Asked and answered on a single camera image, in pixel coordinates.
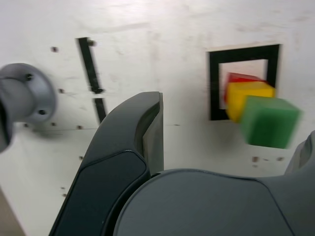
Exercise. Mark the red cube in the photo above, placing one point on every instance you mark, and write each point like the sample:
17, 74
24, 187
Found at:
236, 78

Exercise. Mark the black tape strip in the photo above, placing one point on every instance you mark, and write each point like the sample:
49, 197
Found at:
89, 68

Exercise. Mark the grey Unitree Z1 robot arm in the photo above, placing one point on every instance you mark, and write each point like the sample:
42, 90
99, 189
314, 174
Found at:
19, 98

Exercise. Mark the yellow cube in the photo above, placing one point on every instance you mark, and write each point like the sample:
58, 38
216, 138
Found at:
236, 103

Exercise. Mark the green cube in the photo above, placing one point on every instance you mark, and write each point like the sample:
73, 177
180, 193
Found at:
268, 123

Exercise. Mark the black tape square outline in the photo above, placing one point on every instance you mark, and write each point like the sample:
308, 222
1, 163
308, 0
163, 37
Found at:
214, 86

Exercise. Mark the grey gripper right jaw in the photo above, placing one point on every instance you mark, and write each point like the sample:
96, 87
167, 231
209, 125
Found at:
209, 209

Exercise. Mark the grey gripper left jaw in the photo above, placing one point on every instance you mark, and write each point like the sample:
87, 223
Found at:
108, 159

